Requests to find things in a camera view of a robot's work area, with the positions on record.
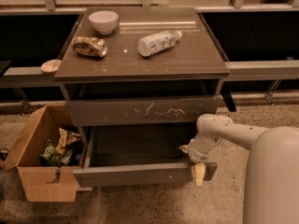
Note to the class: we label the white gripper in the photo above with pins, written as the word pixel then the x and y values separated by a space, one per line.
pixel 196 152

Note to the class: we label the grey drawer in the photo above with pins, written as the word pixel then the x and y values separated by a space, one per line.
pixel 140 111
pixel 137 154

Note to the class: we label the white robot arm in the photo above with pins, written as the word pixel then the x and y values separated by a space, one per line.
pixel 271 194

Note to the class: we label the grey top drawer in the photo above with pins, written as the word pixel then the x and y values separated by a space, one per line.
pixel 140 111

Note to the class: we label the grey drawer cabinet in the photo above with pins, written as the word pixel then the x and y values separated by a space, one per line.
pixel 192 68

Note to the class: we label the open cardboard box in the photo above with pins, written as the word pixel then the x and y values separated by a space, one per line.
pixel 43 183

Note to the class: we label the grey metal ledge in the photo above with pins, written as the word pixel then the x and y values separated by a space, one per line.
pixel 31 77

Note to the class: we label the clear plastic bottle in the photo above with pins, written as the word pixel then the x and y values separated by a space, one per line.
pixel 156 43

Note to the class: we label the crumpled snack wrappers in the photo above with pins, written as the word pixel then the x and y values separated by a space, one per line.
pixel 70 147

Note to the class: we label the green snack bag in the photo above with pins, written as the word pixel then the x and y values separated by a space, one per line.
pixel 49 155

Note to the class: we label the crushed metal can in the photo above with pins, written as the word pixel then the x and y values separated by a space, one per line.
pixel 90 46

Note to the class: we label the white ceramic bowl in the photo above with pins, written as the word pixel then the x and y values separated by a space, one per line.
pixel 104 22

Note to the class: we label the small round white dish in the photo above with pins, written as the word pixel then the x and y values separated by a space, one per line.
pixel 50 66

